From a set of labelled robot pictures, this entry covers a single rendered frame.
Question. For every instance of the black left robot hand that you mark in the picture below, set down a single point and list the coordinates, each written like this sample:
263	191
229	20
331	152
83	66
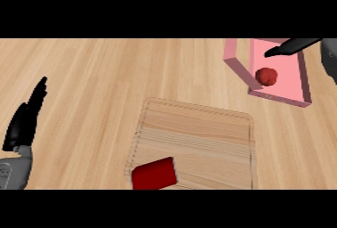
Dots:
24	127

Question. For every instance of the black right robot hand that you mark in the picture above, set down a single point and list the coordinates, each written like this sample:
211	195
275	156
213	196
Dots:
293	46

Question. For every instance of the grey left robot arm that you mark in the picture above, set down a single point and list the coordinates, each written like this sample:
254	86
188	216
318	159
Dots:
16	172

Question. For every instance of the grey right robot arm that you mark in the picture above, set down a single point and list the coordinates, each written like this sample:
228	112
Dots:
330	61

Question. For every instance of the pink cardboard box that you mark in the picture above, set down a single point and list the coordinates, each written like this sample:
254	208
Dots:
281	74

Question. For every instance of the red bell pepper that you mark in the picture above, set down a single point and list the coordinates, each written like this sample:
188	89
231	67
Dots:
266	76

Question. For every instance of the pale wooden cutting board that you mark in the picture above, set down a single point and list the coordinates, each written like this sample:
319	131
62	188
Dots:
205	139

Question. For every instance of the dark red block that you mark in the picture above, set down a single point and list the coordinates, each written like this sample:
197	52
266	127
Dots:
154	175

